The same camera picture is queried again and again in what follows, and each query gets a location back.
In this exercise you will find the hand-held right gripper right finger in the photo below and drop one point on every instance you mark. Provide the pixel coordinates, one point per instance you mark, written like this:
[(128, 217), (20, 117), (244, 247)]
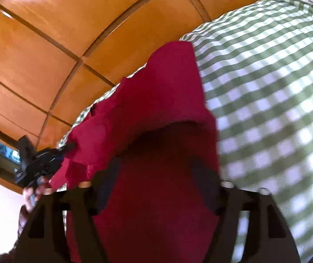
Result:
[(208, 189)]

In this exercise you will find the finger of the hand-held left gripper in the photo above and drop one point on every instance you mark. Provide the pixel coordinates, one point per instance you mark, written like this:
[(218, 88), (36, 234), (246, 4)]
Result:
[(56, 153)]

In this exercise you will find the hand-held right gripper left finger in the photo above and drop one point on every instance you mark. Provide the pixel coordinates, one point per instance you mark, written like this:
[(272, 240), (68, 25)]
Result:
[(105, 186)]

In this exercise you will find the red cloth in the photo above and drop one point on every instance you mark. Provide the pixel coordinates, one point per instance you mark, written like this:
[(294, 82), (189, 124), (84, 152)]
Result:
[(159, 101)]

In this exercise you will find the person's left forearm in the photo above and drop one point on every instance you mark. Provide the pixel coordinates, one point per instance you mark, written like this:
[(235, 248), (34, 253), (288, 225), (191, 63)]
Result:
[(24, 222)]

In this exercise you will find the person's left hand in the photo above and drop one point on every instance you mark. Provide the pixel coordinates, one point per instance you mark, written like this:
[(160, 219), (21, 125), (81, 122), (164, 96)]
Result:
[(33, 194)]

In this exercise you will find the green checked bedsheet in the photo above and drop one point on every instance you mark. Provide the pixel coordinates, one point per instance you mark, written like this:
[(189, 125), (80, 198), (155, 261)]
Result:
[(268, 87)]

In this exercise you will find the wooden wardrobe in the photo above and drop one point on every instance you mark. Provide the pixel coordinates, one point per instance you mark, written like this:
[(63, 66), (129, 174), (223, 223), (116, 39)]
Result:
[(63, 33)]

